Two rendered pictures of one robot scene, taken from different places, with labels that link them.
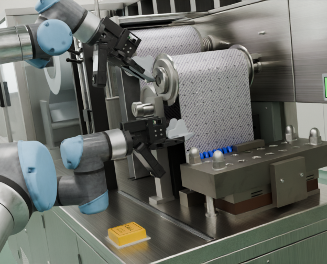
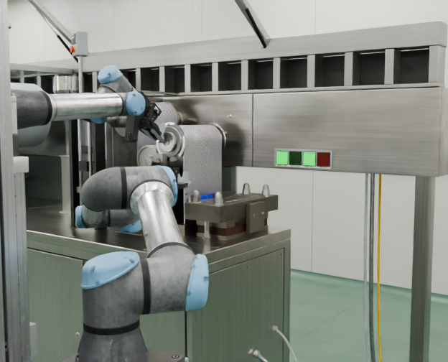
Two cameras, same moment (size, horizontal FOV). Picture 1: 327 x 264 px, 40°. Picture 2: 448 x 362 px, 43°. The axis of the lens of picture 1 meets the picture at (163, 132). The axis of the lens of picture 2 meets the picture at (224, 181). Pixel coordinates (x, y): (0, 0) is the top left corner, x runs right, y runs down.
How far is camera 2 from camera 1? 110 cm
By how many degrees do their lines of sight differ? 27
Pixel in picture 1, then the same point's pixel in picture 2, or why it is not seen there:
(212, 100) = (201, 160)
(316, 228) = (271, 248)
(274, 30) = (239, 115)
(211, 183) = (216, 212)
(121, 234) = not seen: hidden behind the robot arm
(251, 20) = (220, 105)
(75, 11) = (128, 85)
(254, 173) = (238, 209)
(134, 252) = not seen: hidden behind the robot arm
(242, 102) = (217, 164)
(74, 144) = not seen: hidden behind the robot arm
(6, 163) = (160, 176)
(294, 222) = (260, 242)
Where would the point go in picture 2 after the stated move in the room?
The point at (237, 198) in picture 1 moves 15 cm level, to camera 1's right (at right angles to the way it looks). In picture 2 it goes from (228, 225) to (263, 221)
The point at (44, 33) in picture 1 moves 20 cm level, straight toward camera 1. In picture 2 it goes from (133, 101) to (169, 99)
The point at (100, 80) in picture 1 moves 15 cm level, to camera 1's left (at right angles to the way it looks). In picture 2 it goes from (134, 136) to (92, 137)
